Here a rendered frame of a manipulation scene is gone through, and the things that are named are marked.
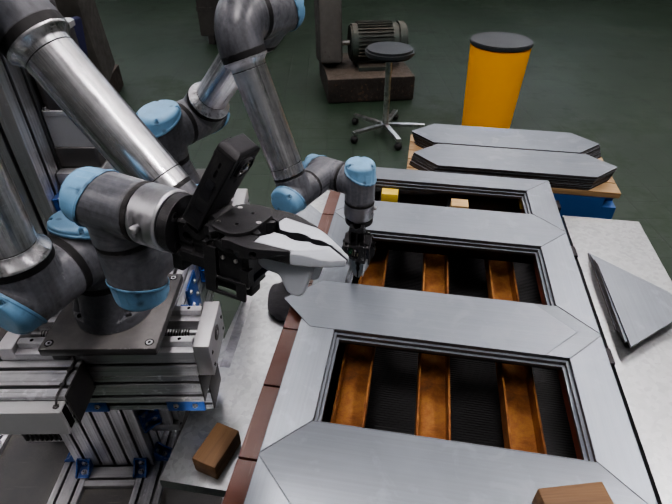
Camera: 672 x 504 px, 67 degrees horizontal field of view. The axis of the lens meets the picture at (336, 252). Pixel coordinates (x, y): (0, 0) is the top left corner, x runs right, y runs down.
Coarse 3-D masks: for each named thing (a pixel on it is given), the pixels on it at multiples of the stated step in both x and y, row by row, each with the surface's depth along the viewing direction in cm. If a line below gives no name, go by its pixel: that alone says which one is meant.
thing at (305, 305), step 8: (312, 288) 138; (320, 288) 138; (296, 296) 136; (304, 296) 136; (312, 296) 136; (296, 304) 133; (304, 304) 133; (312, 304) 133; (304, 312) 131; (312, 312) 131; (304, 320) 129
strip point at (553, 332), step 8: (536, 312) 131; (544, 312) 131; (544, 320) 129; (552, 320) 129; (544, 328) 126; (552, 328) 126; (560, 328) 126; (568, 328) 126; (544, 336) 124; (552, 336) 124; (560, 336) 124; (568, 336) 124; (544, 344) 122; (552, 344) 122; (544, 352) 120
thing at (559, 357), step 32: (448, 192) 184; (480, 192) 183; (512, 192) 181; (544, 288) 141; (576, 320) 129; (448, 352) 123; (480, 352) 122; (512, 352) 121; (576, 352) 120; (320, 416) 108; (576, 416) 108
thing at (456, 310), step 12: (444, 300) 134; (456, 300) 134; (468, 300) 134; (444, 312) 131; (456, 312) 131; (468, 312) 131; (444, 324) 127; (456, 324) 127; (468, 324) 127; (444, 336) 124; (456, 336) 124; (468, 336) 124
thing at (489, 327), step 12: (480, 300) 134; (492, 300) 134; (480, 312) 131; (492, 312) 131; (480, 324) 127; (492, 324) 127; (504, 324) 127; (480, 336) 124; (492, 336) 124; (504, 336) 124; (492, 348) 121; (504, 348) 121
